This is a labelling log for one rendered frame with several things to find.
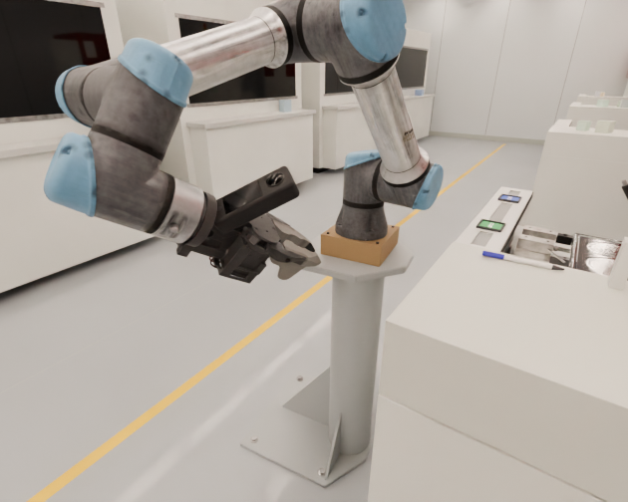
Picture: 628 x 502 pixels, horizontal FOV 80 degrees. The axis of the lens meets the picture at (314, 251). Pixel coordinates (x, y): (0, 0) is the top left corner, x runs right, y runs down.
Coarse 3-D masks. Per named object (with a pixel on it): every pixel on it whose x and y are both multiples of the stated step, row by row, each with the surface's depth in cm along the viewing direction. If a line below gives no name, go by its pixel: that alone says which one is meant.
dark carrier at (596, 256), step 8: (584, 240) 98; (592, 240) 98; (600, 240) 98; (584, 248) 94; (592, 248) 94; (600, 248) 94; (608, 248) 94; (616, 248) 94; (584, 256) 90; (592, 256) 90; (600, 256) 90; (608, 256) 90; (616, 256) 90; (584, 264) 86; (592, 264) 86; (600, 264) 86; (608, 264) 86; (592, 272) 82; (600, 272) 83; (608, 272) 83
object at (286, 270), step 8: (288, 240) 55; (288, 248) 53; (296, 248) 55; (304, 248) 57; (304, 256) 55; (312, 256) 57; (280, 264) 55; (288, 264) 56; (296, 264) 56; (304, 264) 56; (312, 264) 57; (280, 272) 56; (288, 272) 57; (296, 272) 58
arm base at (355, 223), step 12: (348, 204) 103; (360, 204) 101; (372, 204) 101; (348, 216) 103; (360, 216) 101; (372, 216) 102; (384, 216) 105; (336, 228) 107; (348, 228) 103; (360, 228) 102; (372, 228) 103; (384, 228) 104; (360, 240) 103
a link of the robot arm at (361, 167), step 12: (348, 156) 99; (360, 156) 96; (372, 156) 95; (348, 168) 99; (360, 168) 97; (372, 168) 95; (348, 180) 100; (360, 180) 98; (372, 180) 95; (348, 192) 101; (360, 192) 99; (372, 192) 97
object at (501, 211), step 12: (504, 192) 116; (516, 192) 118; (528, 192) 116; (492, 204) 106; (504, 204) 107; (516, 204) 106; (480, 216) 97; (492, 216) 98; (504, 216) 97; (516, 216) 97; (468, 228) 90; (504, 228) 90; (456, 240) 83; (468, 240) 83; (480, 240) 84; (492, 240) 83; (504, 240) 83
